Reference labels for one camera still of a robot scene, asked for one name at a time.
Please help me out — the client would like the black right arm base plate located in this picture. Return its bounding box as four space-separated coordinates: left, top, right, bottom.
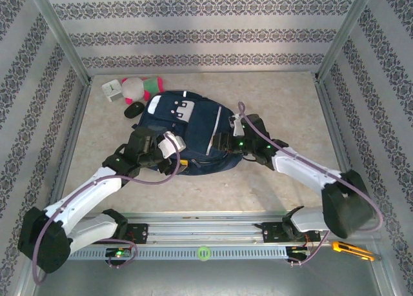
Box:
261 221 322 244

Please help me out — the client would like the yellow utility knife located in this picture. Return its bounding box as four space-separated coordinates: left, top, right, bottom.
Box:
332 240 377 262

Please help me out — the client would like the aluminium side rail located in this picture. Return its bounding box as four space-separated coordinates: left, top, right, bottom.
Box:
314 79 368 218
48 83 94 213

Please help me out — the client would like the aluminium mounting rail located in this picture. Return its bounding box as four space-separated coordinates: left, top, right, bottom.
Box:
30 210 380 245

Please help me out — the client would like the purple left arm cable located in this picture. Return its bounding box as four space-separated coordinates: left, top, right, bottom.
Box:
32 133 181 286

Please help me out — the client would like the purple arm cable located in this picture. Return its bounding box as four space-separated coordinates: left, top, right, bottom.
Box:
237 101 385 268
32 133 181 286

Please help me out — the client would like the white alarm clock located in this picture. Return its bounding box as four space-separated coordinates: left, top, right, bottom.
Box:
101 79 124 103

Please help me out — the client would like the perforated metal strip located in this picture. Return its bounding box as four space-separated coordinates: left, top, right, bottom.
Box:
69 246 288 261

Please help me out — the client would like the navy blue backpack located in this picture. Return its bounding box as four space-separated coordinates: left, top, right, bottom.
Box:
134 90 243 176

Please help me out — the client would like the pink green plush toy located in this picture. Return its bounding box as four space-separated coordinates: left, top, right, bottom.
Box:
121 76 165 105

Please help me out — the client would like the black computer mouse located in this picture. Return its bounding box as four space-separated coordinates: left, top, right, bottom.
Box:
124 101 146 119

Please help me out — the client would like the aluminium frame post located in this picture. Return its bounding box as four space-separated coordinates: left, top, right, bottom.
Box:
25 0 94 86
314 0 378 84

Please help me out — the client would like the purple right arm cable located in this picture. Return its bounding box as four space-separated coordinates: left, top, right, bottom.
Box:
237 101 385 268

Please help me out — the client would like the small circuit board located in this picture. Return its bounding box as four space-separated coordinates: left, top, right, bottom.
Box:
285 246 312 258
105 247 133 259

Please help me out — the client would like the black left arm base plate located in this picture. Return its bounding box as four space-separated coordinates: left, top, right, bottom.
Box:
90 223 149 245

